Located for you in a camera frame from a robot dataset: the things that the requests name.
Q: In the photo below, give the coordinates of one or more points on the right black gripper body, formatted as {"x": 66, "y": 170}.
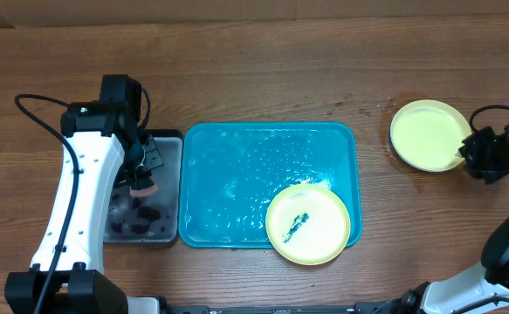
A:
{"x": 472, "y": 153}

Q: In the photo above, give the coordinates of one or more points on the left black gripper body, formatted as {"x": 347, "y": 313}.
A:
{"x": 144, "y": 159}

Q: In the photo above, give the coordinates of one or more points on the pink green scrub sponge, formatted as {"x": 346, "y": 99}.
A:
{"x": 139, "y": 193}

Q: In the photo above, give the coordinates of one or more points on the yellow-green plate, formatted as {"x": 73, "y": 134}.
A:
{"x": 308, "y": 224}
{"x": 427, "y": 134}

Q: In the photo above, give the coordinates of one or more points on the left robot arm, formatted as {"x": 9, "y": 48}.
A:
{"x": 105, "y": 146}

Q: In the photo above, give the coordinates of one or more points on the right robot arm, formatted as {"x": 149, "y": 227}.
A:
{"x": 484, "y": 286}

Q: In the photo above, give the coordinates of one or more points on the black water basin tray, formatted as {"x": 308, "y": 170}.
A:
{"x": 152, "y": 218}

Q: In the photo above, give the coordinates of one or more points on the teal plastic tray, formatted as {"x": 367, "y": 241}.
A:
{"x": 231, "y": 171}

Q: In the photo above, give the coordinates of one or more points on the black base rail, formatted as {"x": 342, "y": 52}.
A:
{"x": 258, "y": 309}

